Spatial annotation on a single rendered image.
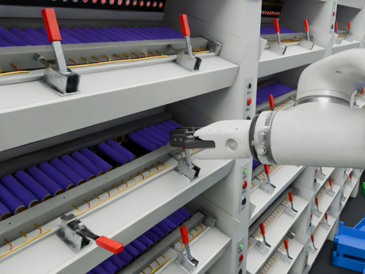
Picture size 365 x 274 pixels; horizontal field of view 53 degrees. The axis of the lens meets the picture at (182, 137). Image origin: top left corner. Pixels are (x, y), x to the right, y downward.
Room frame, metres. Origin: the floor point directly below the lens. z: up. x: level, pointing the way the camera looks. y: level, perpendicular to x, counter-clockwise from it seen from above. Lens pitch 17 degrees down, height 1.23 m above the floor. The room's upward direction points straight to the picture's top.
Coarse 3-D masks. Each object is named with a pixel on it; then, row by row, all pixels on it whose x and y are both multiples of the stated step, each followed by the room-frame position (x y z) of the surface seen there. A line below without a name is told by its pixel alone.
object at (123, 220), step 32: (96, 128) 0.65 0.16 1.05; (0, 160) 0.50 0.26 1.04; (192, 160) 0.70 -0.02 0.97; (224, 160) 0.74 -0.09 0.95; (160, 192) 0.57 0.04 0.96; (192, 192) 0.63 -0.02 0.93; (96, 224) 0.46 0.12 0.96; (128, 224) 0.48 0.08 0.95; (32, 256) 0.38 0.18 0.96; (64, 256) 0.39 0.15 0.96; (96, 256) 0.43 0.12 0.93
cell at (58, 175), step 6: (42, 168) 0.53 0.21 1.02; (48, 168) 0.52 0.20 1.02; (54, 168) 0.53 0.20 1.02; (48, 174) 0.52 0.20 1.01; (54, 174) 0.52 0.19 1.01; (60, 174) 0.52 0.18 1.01; (54, 180) 0.51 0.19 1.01; (60, 180) 0.51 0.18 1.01; (66, 180) 0.51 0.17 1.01; (66, 186) 0.50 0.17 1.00
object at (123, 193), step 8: (168, 168) 0.64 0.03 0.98; (152, 176) 0.60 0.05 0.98; (160, 176) 0.61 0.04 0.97; (136, 184) 0.56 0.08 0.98; (144, 184) 0.58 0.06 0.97; (120, 192) 0.53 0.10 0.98; (128, 192) 0.54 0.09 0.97; (112, 200) 0.51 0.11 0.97; (96, 208) 0.48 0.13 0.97; (80, 216) 0.46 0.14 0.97; (48, 232) 0.42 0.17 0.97; (32, 240) 0.40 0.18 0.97; (40, 240) 0.41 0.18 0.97; (24, 248) 0.39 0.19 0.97; (8, 256) 0.37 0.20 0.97
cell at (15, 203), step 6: (0, 186) 0.46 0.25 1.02; (0, 192) 0.45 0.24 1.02; (6, 192) 0.45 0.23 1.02; (0, 198) 0.44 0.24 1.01; (6, 198) 0.44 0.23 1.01; (12, 198) 0.44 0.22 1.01; (6, 204) 0.44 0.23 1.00; (12, 204) 0.43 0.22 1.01; (18, 204) 0.43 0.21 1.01; (24, 204) 0.44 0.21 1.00; (12, 210) 0.43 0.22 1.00
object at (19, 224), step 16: (144, 160) 0.61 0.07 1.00; (160, 160) 0.65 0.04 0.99; (112, 176) 0.54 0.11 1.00; (128, 176) 0.57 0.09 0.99; (64, 192) 0.47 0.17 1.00; (80, 192) 0.48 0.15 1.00; (96, 192) 0.51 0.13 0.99; (32, 208) 0.43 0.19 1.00; (48, 208) 0.44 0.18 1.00; (64, 208) 0.46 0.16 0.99; (0, 224) 0.39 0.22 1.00; (16, 224) 0.40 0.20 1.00; (32, 224) 0.42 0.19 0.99; (0, 240) 0.38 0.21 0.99; (0, 256) 0.36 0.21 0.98
